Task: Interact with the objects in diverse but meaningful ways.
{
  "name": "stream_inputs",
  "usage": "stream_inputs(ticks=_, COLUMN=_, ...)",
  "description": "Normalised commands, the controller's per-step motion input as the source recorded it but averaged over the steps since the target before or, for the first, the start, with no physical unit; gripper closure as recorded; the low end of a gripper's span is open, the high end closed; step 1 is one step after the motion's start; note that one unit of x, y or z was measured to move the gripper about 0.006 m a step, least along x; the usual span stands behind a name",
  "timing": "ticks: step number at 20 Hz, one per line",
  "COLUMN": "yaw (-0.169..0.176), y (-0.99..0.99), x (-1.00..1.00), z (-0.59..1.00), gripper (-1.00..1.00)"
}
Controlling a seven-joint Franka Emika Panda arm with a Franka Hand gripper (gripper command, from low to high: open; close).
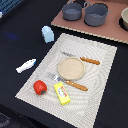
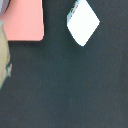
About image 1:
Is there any yellow toy butter box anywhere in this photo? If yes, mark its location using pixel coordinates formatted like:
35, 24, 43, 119
54, 82, 70, 105

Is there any light blue toy carton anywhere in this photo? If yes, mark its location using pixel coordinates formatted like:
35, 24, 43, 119
42, 26, 54, 43

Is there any red toy tomato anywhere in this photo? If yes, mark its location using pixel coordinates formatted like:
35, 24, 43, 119
33, 80, 47, 95

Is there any round wooden plate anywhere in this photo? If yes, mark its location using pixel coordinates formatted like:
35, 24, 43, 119
58, 57, 85, 80

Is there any beige woven placemat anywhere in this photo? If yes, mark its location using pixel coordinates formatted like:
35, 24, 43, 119
16, 33, 117, 128

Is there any small grey pot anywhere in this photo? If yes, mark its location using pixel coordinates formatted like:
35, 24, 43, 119
62, 2, 82, 21

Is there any pink wooden tray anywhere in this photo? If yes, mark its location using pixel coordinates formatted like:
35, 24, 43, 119
51, 1, 128, 43

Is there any large grey pot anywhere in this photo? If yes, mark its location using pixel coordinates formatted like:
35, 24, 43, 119
84, 2, 110, 27

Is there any beige bowl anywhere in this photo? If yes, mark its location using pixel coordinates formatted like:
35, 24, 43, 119
121, 7, 128, 31

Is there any fork with wooden handle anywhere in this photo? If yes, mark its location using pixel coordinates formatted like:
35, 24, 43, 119
47, 73, 88, 91

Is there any knife with wooden handle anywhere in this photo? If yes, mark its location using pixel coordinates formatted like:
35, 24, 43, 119
60, 51, 100, 65

